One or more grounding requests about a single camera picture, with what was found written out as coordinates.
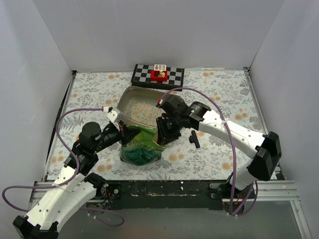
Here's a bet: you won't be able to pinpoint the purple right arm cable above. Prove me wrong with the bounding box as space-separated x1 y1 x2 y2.
159 88 259 216

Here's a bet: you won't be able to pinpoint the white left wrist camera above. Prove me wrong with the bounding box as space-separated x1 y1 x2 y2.
102 106 123 130

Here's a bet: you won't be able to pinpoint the grey litter box tray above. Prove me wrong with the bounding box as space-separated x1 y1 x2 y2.
117 86 164 129

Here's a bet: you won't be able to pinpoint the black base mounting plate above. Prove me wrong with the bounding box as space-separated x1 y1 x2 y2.
94 179 257 211

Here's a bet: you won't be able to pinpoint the red toy block box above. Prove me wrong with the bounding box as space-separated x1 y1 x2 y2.
150 70 168 82

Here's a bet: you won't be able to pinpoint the black white checkerboard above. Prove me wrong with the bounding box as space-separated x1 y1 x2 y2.
131 64 184 90

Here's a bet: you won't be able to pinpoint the floral table mat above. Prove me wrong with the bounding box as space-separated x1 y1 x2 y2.
45 70 264 181

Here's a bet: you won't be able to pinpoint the black T-shaped plastic piece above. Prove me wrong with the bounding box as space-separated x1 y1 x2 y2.
188 130 200 148

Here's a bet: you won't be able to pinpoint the aluminium frame rail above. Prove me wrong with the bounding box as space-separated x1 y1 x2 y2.
243 67 312 239

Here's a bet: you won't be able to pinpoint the white grid toy piece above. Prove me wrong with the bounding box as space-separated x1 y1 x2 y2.
154 64 166 72

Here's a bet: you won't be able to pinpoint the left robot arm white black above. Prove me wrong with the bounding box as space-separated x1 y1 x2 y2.
13 122 140 239

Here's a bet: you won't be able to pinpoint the cat litter granules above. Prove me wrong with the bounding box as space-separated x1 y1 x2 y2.
128 102 162 125

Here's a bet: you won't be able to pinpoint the green litter bag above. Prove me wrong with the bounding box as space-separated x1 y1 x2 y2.
120 125 166 166

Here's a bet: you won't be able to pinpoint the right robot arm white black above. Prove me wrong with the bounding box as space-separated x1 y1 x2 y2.
157 94 282 198

